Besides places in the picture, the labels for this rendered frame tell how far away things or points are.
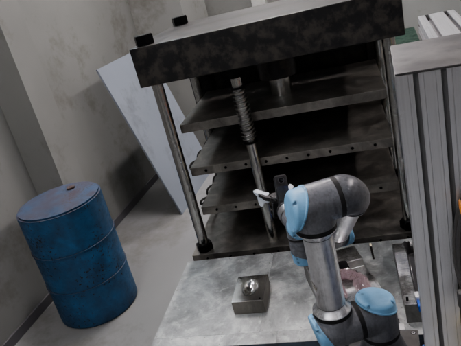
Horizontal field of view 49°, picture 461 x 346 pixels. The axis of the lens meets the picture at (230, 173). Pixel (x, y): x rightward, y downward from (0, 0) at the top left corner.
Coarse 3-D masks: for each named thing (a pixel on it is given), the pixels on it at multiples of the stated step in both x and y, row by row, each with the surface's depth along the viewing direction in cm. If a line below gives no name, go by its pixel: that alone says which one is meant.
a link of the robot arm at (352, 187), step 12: (348, 180) 135; (360, 180) 139; (348, 192) 133; (360, 192) 135; (348, 204) 133; (360, 204) 135; (348, 216) 145; (348, 228) 156; (336, 240) 166; (348, 240) 171
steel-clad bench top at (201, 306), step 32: (256, 256) 276; (288, 256) 269; (384, 256) 249; (192, 288) 262; (224, 288) 256; (288, 288) 243; (384, 288) 227; (192, 320) 238; (224, 320) 233; (256, 320) 228; (288, 320) 222
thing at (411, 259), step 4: (404, 244) 228; (408, 244) 231; (412, 244) 227; (408, 248) 231; (412, 248) 234; (408, 252) 231; (412, 252) 233; (408, 256) 224; (412, 256) 224; (408, 260) 223; (412, 260) 223; (412, 264) 222; (412, 268) 220; (412, 272) 219; (412, 276) 217; (412, 280) 214; (416, 280) 215; (416, 284) 212; (416, 288) 209
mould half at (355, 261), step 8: (344, 248) 244; (352, 248) 242; (344, 256) 238; (352, 256) 236; (360, 256) 235; (352, 264) 233; (360, 264) 234; (368, 272) 228; (344, 280) 226; (368, 280) 219; (376, 280) 218; (312, 288) 233; (352, 288) 217; (352, 296) 214
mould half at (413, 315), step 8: (392, 248) 243; (400, 248) 229; (400, 256) 225; (400, 264) 223; (408, 264) 222; (400, 272) 220; (408, 272) 219; (400, 280) 216; (408, 280) 215; (400, 288) 223; (408, 288) 210; (408, 296) 205; (408, 304) 201; (416, 304) 200; (408, 312) 202; (416, 312) 201; (408, 320) 203; (416, 320) 203
